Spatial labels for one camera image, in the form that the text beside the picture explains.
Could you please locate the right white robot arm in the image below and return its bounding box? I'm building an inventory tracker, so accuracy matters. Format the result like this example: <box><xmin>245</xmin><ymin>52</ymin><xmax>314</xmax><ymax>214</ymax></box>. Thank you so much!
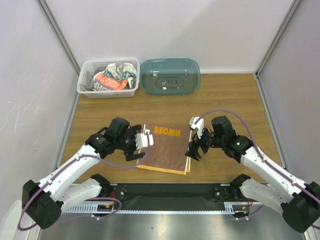
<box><xmin>186</xmin><ymin>115</ymin><xmax>320</xmax><ymax>233</ymax></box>

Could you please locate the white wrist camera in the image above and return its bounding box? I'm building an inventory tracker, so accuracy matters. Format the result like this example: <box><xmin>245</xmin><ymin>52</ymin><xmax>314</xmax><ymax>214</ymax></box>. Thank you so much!
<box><xmin>135</xmin><ymin>129</ymin><xmax>154</xmax><ymax>150</ymax></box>
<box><xmin>189</xmin><ymin>116</ymin><xmax>205</xmax><ymax>139</ymax></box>

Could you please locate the aluminium frame rail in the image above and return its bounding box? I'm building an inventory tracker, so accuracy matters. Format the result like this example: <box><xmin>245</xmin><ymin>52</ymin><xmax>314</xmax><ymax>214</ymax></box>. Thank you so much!
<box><xmin>63</xmin><ymin>199</ymin><xmax>254</xmax><ymax>216</ymax></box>

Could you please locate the orange white lettered towel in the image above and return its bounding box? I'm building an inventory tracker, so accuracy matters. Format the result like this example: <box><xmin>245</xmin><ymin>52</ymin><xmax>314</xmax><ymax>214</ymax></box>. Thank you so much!
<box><xmin>92</xmin><ymin>72</ymin><xmax>128</xmax><ymax>91</ymax></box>

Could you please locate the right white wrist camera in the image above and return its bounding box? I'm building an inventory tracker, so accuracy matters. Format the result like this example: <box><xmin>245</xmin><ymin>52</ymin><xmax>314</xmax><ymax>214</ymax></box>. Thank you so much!
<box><xmin>189</xmin><ymin>116</ymin><xmax>205</xmax><ymax>139</ymax></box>

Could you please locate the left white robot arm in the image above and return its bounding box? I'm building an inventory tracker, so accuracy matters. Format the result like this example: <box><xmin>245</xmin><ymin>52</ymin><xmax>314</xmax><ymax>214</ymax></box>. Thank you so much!
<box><xmin>21</xmin><ymin>117</ymin><xmax>154</xmax><ymax>230</ymax></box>

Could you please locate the teal plastic tub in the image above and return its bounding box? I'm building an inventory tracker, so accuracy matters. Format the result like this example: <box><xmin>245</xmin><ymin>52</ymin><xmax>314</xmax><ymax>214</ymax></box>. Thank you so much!
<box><xmin>139</xmin><ymin>58</ymin><xmax>201</xmax><ymax>95</ymax></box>

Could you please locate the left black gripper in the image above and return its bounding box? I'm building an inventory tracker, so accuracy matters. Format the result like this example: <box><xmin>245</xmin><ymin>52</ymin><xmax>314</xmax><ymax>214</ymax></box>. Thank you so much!
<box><xmin>115</xmin><ymin>124</ymin><xmax>145</xmax><ymax>161</ymax></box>

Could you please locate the teal patterned towel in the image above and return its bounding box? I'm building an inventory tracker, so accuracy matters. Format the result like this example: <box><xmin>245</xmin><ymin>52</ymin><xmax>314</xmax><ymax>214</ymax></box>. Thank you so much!
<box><xmin>103</xmin><ymin>62</ymin><xmax>137</xmax><ymax>82</ymax></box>

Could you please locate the yellow brown bear towel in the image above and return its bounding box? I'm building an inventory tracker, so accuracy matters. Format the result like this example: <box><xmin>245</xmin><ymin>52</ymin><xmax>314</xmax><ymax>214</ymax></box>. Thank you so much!
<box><xmin>137</xmin><ymin>124</ymin><xmax>192</xmax><ymax>175</ymax></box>

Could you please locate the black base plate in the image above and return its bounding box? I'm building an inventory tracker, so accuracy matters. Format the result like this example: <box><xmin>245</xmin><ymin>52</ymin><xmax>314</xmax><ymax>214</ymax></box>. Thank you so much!
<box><xmin>98</xmin><ymin>183</ymin><xmax>254</xmax><ymax>204</ymax></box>

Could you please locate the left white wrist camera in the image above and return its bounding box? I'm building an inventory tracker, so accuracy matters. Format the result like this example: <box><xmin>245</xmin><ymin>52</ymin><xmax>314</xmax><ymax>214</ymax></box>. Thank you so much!
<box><xmin>135</xmin><ymin>129</ymin><xmax>154</xmax><ymax>150</ymax></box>

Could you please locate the white plastic basket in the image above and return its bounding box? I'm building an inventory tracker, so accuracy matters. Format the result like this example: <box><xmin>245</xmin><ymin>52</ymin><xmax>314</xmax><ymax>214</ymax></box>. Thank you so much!
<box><xmin>76</xmin><ymin>57</ymin><xmax>140</xmax><ymax>99</ymax></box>

